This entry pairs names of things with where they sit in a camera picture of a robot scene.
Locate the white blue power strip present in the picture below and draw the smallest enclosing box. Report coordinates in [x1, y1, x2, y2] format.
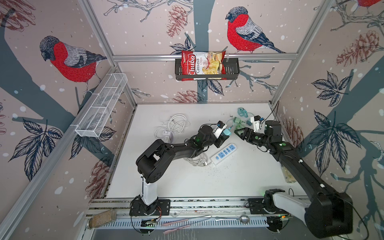
[210, 143, 237, 165]

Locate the white power strip cable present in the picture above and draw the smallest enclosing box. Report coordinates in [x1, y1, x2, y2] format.
[166, 113, 191, 135]

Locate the green charger cable bundle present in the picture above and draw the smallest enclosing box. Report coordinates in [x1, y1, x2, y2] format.
[232, 116, 256, 128]

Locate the small white plug adapter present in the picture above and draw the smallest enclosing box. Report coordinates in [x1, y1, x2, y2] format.
[154, 127, 173, 142]

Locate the purple power strip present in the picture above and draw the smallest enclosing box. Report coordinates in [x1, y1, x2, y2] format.
[163, 132, 174, 144]

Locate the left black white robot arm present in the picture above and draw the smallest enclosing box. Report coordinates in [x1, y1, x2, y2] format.
[130, 121, 231, 216]

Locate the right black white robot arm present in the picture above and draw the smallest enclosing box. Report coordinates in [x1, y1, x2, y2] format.
[235, 120, 353, 239]

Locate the glass spice jar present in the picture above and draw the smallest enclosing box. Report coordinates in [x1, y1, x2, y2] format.
[281, 166, 297, 184]

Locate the red Chuba cassava chips bag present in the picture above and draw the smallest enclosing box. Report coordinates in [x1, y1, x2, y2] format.
[181, 51, 226, 81]

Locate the pink chopsticks pair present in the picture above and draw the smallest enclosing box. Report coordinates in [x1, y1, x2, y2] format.
[162, 215, 212, 235]

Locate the metal spoon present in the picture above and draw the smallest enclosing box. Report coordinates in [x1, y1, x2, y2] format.
[215, 215, 250, 225]

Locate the grey white coiled cable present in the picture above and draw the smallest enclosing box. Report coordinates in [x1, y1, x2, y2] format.
[183, 152, 212, 167]

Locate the teal cable top bundle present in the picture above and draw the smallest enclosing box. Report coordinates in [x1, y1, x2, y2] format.
[237, 107, 255, 119]

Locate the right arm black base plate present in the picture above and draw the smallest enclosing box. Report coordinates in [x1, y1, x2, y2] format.
[245, 198, 289, 216]

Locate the black wall basket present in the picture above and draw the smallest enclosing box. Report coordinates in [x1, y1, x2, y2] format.
[175, 58, 240, 81]

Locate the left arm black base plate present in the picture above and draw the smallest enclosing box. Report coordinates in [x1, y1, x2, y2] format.
[130, 198, 171, 217]

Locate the white wire mesh basket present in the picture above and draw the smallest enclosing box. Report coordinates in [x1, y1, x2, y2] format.
[75, 73, 128, 138]

